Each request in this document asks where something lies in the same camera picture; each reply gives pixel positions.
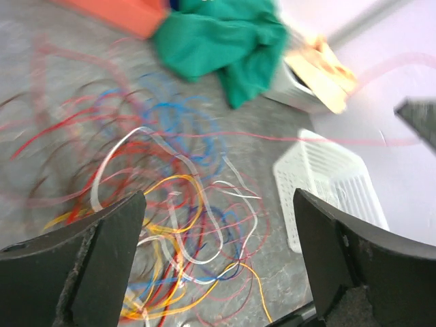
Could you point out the orange plastic tray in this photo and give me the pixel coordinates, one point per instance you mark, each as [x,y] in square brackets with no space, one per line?
[136,17]

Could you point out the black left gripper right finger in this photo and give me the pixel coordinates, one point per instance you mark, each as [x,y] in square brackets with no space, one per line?
[342,252]

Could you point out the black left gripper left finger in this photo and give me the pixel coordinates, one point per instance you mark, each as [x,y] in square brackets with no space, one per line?
[76,275]

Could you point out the beige bucket hat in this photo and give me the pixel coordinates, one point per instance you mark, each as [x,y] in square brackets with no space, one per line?
[318,67]

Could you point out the green jacket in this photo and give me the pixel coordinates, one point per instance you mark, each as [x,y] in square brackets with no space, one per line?
[241,41]

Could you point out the large white perforated basket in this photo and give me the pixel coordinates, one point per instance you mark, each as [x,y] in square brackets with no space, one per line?
[332,173]

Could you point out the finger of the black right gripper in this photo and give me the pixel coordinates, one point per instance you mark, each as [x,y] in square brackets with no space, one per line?
[419,115]

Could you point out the small white perforated basket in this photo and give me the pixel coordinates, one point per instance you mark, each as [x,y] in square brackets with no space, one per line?
[286,88]

